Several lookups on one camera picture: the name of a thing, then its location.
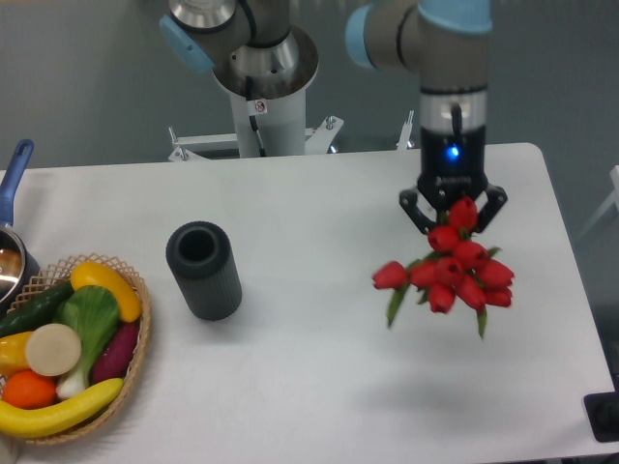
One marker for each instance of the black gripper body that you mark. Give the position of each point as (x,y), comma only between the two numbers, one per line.
(452,166)

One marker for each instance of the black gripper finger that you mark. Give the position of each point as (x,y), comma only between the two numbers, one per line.
(409,201)
(496,198)

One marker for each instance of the red tulip bouquet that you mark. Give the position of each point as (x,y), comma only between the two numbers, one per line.
(456,269)

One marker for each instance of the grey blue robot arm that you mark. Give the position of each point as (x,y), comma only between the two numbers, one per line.
(445,43)

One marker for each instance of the dark grey ribbed vase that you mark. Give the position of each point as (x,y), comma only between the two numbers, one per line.
(199,255)

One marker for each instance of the black device at table edge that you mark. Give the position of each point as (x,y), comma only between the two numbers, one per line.
(602,413)

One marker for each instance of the yellow squash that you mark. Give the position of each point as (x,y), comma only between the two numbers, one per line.
(92,273)

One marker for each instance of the green bok choy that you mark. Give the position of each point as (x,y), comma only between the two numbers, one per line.
(93,314)

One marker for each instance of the purple sweet potato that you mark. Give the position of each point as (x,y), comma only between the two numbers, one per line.
(115,359)

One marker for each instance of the woven wicker basket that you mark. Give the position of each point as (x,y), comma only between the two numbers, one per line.
(61,271)

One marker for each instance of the green cucumber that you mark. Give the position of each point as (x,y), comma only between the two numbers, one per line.
(37,311)

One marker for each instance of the beige round disc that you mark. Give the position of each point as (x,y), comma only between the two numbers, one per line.
(53,350)

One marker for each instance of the yellow bell pepper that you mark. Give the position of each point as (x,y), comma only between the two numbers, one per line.
(12,353)

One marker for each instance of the orange fruit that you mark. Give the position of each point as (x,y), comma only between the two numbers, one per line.
(29,390)

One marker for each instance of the yellow banana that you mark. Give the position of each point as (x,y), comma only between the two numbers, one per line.
(57,418)

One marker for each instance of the white frame at right edge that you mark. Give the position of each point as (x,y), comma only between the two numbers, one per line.
(608,209)

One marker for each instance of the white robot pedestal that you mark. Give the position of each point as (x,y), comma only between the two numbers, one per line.
(267,93)

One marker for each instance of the blue handled saucepan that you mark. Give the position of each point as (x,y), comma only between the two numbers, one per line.
(17,264)

